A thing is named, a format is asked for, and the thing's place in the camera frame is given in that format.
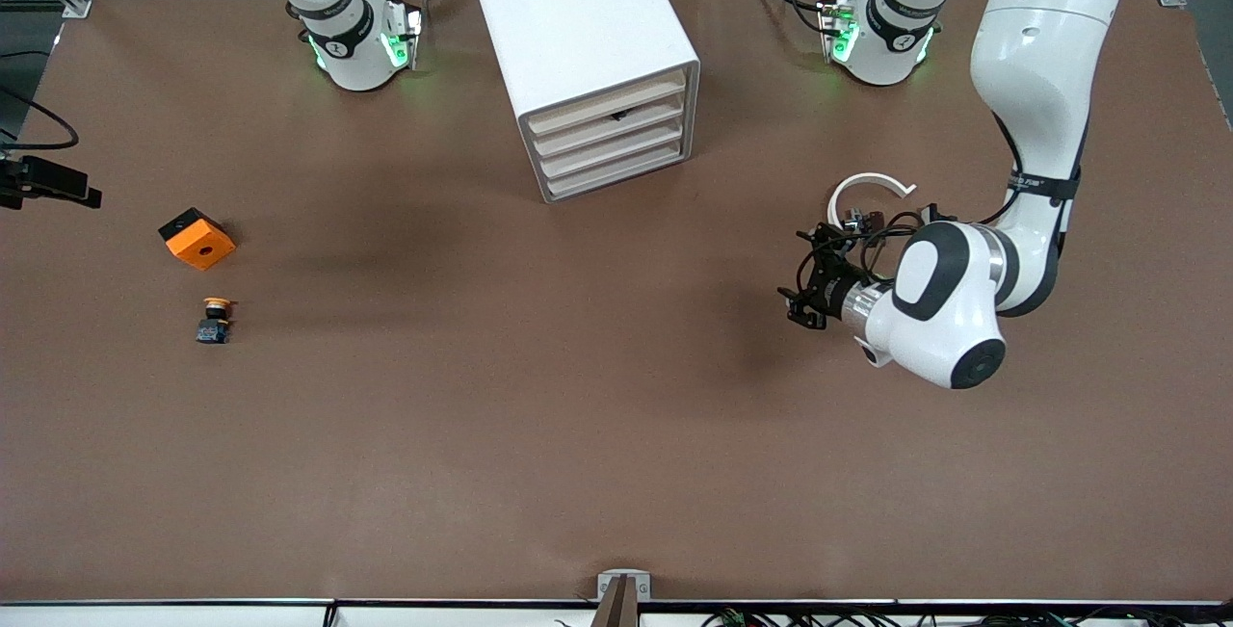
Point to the small black connector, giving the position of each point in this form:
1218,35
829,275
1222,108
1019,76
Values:
875,220

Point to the yellow mushroom push button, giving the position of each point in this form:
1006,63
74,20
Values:
214,324

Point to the white table edge rail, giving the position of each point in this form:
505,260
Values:
193,617

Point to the orange and black box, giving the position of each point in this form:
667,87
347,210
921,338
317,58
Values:
202,247

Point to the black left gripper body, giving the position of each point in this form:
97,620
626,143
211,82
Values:
834,293

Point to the grey metal mount bracket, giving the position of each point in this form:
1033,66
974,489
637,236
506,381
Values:
603,587

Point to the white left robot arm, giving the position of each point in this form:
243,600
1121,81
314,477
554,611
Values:
1031,59

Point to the brown table cover sheet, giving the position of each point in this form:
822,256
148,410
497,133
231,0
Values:
616,415

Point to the dark camera pole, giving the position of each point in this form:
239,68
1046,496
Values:
621,613

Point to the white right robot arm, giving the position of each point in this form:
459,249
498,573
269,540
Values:
347,49

